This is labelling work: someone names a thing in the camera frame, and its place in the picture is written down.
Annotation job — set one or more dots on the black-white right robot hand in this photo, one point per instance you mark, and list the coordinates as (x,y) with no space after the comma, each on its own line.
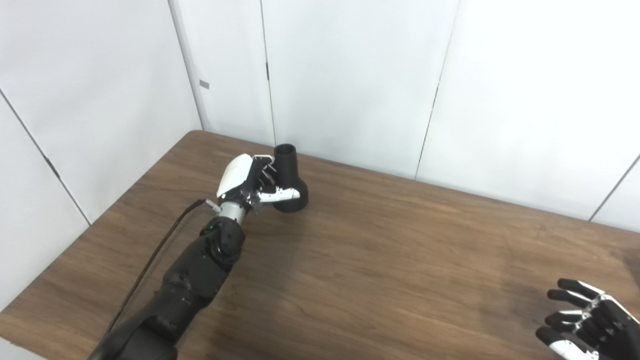
(610,330)

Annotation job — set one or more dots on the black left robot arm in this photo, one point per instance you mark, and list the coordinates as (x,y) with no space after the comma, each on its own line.
(195,280)

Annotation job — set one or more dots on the black-white left robot hand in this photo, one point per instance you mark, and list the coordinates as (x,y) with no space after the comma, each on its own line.
(236,172)

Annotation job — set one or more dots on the black funnel-shaped nozzle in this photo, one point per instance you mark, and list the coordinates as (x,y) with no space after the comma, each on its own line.
(289,170)

